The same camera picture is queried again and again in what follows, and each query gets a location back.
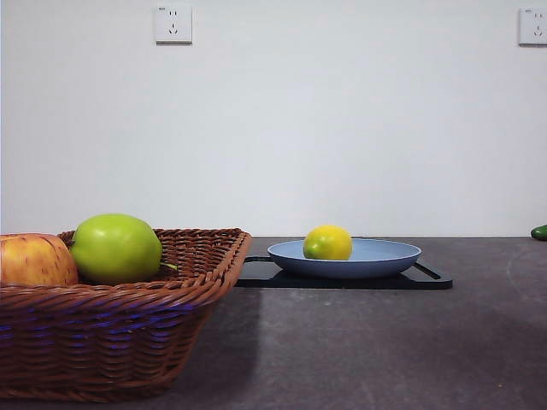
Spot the brown wicker basket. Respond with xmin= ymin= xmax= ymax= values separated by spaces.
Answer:
xmin=0 ymin=227 xmax=253 ymax=392

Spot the black flat tray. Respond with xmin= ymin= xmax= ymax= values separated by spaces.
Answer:
xmin=233 ymin=255 xmax=454 ymax=290

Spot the red and yellow apple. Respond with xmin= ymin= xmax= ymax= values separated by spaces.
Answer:
xmin=0 ymin=232 xmax=80 ymax=287

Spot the blue round plate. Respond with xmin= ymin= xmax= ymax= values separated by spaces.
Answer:
xmin=267 ymin=238 xmax=423 ymax=281

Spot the yellow lemon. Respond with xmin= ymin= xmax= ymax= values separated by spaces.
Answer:
xmin=303 ymin=225 xmax=354 ymax=261

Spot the green apple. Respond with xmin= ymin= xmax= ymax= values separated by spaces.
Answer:
xmin=68 ymin=213 xmax=178 ymax=285

